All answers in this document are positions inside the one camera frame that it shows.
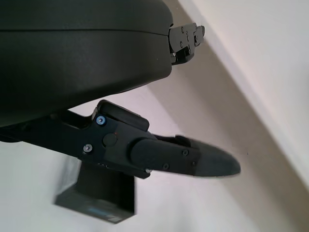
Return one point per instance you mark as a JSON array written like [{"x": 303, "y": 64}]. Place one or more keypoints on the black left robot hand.
[{"x": 72, "y": 60}]

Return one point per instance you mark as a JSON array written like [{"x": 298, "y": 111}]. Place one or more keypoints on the black box lid blue print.
[{"x": 101, "y": 195}]

